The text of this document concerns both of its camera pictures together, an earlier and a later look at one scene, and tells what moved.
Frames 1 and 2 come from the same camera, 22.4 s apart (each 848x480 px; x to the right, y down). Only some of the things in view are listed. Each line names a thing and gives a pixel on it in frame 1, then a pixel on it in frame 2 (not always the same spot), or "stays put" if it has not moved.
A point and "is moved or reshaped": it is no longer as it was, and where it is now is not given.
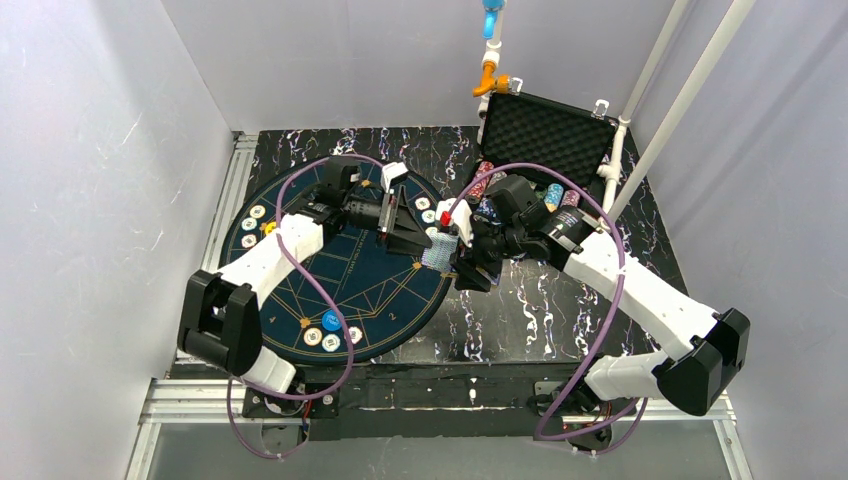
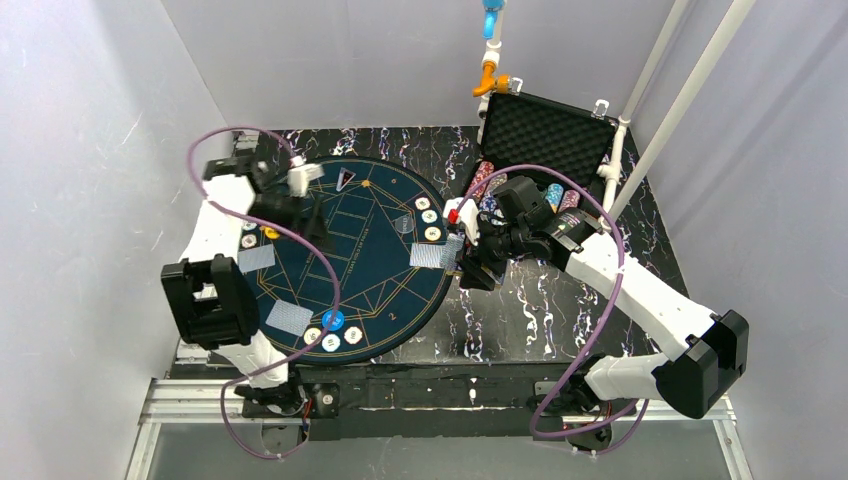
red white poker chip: (355, 334) stays put
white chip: (422, 203) stays put
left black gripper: (387, 216) to (299, 208)
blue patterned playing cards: (438, 254) is moved or reshaped
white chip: (248, 240) stays put
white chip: (428, 216) stays put
